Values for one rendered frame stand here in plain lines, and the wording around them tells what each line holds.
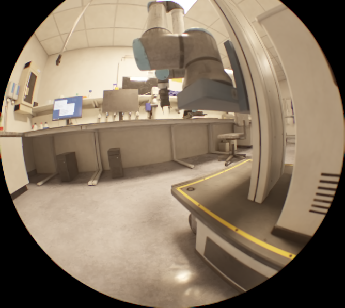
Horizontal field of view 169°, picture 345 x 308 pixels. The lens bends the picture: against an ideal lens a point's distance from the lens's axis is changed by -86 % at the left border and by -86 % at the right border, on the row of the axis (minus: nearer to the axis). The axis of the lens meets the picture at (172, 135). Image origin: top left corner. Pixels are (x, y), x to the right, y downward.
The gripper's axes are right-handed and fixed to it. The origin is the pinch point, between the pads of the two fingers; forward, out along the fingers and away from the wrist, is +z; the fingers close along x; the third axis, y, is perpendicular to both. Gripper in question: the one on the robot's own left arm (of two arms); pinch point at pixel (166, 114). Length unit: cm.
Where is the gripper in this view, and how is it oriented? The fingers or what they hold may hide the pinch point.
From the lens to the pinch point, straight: 93.3
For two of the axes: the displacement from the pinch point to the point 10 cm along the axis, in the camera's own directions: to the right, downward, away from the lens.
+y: -3.2, -4.0, 8.6
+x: -9.5, 2.0, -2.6
